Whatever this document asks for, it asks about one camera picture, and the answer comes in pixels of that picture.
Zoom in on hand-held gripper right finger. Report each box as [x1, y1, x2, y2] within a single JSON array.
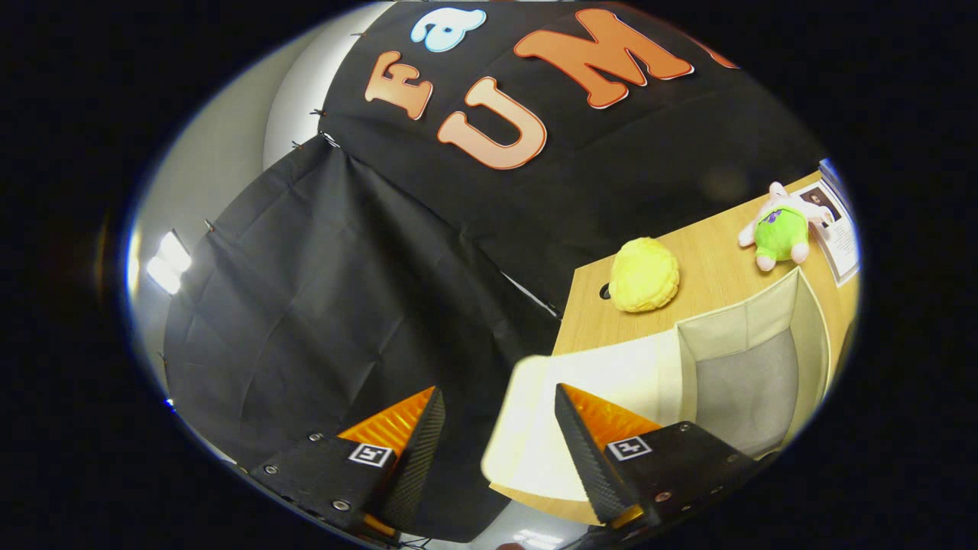
[[554, 382, 769, 529]]

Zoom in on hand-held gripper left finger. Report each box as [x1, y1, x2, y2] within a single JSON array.
[[248, 386, 447, 539]]

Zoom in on beige fabric storage box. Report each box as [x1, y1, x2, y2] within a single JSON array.
[[481, 267, 834, 505]]

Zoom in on yellow plush toy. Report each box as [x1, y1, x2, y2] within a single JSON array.
[[608, 237, 681, 314]]

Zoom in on green and pink plush toy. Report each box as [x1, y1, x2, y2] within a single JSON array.
[[737, 181, 834, 273]]

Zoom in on ceiling light panel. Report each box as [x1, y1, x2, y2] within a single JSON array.
[[145, 229, 193, 296]]

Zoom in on white portrait cover book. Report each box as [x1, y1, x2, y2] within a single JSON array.
[[795, 180, 862, 287]]

